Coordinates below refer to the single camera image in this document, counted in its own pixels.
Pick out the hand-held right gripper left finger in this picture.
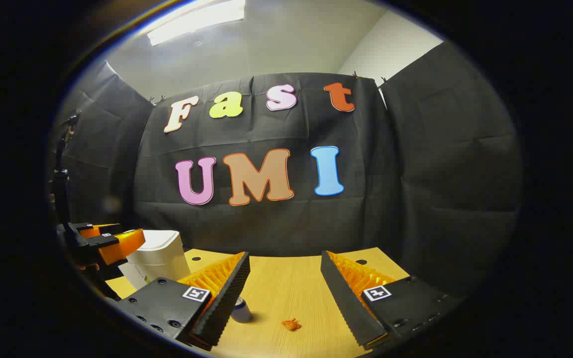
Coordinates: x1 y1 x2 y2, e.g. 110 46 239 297
117 251 251 349

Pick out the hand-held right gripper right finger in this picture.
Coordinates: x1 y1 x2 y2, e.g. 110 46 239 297
320 250 466 349

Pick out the silver blue pop can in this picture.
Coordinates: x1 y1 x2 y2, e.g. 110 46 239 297
231 297 254 324

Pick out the white desktop garbage bin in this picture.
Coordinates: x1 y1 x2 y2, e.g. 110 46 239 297
117 229 192 290

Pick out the wooden desktop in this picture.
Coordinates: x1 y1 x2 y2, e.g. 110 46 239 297
104 247 411 358

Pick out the black backdrop cloth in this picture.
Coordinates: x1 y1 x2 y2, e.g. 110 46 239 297
50 40 524 299

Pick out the ceiling light panel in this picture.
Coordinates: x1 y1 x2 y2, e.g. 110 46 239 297
146 0 247 47

